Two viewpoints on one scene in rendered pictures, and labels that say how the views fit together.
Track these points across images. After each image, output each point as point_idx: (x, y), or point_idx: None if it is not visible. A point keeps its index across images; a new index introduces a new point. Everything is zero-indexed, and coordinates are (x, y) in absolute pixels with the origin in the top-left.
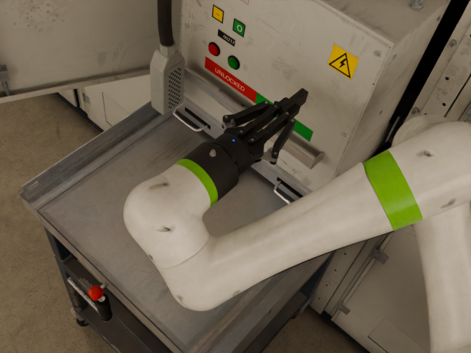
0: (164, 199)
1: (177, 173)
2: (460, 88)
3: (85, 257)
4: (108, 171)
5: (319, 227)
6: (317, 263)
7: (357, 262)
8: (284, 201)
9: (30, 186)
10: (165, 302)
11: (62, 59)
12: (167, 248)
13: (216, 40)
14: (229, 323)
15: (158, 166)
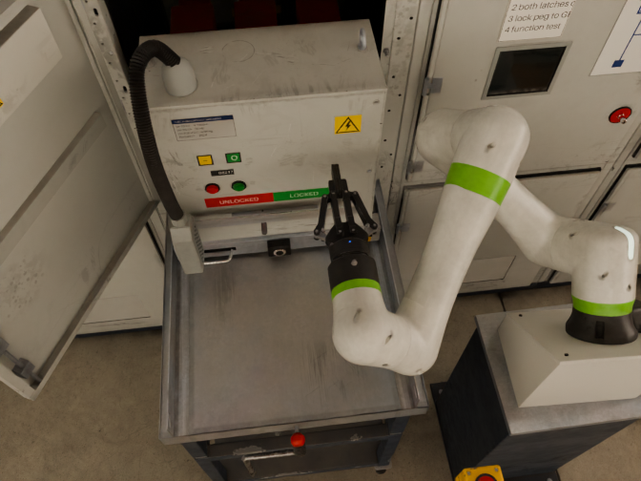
0: (372, 320)
1: (353, 297)
2: (406, 77)
3: (264, 426)
4: (199, 352)
5: (465, 245)
6: None
7: None
8: None
9: (159, 425)
10: (350, 393)
11: (58, 306)
12: (397, 347)
13: (211, 180)
14: None
15: (229, 312)
